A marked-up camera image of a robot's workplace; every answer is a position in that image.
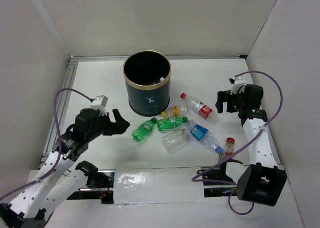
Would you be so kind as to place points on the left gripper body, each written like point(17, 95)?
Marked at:
point(104, 124)

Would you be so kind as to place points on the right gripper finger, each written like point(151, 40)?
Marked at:
point(231, 98)
point(221, 99)

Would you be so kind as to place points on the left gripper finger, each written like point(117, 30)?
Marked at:
point(110, 132)
point(120, 125)

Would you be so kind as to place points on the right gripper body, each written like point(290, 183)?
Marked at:
point(244, 101)

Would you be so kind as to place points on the red label water bottle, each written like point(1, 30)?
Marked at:
point(201, 108)

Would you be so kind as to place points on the blue label water bottle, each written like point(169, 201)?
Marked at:
point(204, 137)

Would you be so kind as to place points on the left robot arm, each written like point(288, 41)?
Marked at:
point(61, 176)

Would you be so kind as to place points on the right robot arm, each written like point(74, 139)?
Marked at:
point(262, 181)

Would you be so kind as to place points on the dark green round bin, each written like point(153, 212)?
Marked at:
point(148, 80)

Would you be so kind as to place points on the green bottle with cap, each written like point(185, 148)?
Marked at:
point(171, 123)

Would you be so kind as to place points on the red cap drink bottle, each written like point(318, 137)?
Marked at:
point(228, 149)

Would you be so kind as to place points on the small yellow cap bottle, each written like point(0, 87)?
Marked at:
point(177, 110)

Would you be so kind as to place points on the clear plastic jar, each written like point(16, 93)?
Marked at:
point(175, 140)

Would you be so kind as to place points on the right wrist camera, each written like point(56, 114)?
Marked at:
point(238, 83)

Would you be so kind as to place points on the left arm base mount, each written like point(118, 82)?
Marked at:
point(101, 189)

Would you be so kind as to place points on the aluminium frame rail left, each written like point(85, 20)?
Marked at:
point(62, 106)

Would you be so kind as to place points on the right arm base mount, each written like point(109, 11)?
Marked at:
point(216, 183)

